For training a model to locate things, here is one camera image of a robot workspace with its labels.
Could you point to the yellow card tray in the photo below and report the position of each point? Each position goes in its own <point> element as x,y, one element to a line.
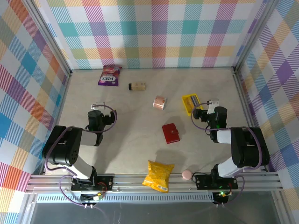
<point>187,107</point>

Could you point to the red card holder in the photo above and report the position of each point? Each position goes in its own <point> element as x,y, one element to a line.
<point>170,134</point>

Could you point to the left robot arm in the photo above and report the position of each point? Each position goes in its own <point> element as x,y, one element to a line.
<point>67,144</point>

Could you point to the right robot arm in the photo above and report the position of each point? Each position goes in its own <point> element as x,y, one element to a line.
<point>247,147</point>

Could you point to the small brown bottle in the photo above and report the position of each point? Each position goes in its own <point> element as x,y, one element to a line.
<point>137,86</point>

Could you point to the purple candy bag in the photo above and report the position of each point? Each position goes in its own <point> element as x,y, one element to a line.
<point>109,77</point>

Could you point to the pink round disc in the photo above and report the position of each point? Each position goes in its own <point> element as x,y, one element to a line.
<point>187,175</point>

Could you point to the yellow chips bag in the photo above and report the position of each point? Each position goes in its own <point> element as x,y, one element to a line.
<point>158,175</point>

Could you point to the black connector board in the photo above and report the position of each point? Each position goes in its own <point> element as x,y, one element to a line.
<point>222,197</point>
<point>93,198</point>

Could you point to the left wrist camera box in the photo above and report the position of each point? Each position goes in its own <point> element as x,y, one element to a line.
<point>98,105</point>

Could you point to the aluminium side rail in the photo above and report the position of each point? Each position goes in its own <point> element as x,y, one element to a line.
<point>249,116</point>
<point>60,105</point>

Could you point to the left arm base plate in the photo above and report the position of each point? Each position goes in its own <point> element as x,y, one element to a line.
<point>105,183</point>

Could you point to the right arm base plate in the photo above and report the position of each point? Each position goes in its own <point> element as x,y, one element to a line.
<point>203,183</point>

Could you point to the aluminium front rail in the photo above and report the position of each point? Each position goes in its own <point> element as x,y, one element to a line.
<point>130,184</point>

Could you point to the aluminium corner post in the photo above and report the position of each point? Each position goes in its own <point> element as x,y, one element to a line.
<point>49,35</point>
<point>254,35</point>

